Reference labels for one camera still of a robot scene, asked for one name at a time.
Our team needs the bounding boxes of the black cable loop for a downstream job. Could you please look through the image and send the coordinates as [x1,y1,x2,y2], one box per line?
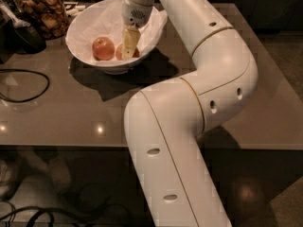
[0,68,51,104]

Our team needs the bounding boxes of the white paper napkin liner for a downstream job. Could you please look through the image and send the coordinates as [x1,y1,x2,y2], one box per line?
[66,0,169,63]

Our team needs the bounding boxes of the black cables under table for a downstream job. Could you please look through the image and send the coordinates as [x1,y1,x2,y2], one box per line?
[0,161,134,227]

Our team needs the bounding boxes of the white bowl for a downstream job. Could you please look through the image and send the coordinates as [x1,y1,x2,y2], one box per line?
[65,0,164,76]

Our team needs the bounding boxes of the black appliance with scoop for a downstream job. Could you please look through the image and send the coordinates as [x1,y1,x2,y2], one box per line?
[0,0,46,64]

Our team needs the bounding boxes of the red apple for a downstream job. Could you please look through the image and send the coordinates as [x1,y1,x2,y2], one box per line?
[116,44,140,61]
[92,37,116,61]

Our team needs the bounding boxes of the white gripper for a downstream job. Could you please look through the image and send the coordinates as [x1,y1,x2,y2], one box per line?
[121,0,153,60]

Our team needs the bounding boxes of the glass jar of dried chips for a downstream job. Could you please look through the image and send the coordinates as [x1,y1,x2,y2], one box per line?
[14,0,69,40]

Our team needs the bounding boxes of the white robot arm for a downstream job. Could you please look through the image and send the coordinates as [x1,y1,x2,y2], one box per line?
[122,0,258,227]

